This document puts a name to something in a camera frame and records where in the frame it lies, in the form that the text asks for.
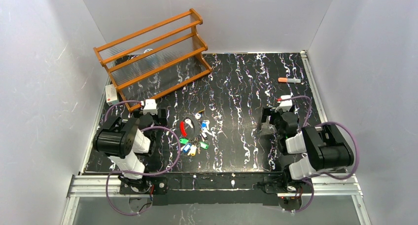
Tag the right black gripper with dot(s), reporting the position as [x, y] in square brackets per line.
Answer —
[270, 118]

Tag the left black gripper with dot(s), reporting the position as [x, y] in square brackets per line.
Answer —
[159, 118]

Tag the bunch of coloured keys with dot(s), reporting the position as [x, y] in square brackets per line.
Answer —
[191, 146]

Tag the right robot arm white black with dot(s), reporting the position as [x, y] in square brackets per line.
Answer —
[324, 145]

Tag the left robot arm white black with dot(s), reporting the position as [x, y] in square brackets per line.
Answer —
[124, 141]

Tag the orange white marker pen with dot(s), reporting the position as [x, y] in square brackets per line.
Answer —
[288, 80]

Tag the white red small box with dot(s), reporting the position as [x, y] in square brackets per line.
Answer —
[111, 95]

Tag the orange wooden shelf rack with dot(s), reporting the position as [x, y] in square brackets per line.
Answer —
[157, 60]

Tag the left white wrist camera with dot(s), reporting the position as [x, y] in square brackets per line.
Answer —
[149, 106]

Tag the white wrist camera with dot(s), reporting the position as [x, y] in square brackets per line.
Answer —
[285, 103]
[149, 106]

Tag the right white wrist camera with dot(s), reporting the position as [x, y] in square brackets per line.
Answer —
[285, 103]

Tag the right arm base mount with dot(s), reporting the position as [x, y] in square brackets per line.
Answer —
[289, 191]

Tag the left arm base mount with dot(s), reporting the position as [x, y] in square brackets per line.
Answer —
[145, 185]

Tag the aluminium frame rail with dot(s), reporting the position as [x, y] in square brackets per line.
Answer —
[94, 186]

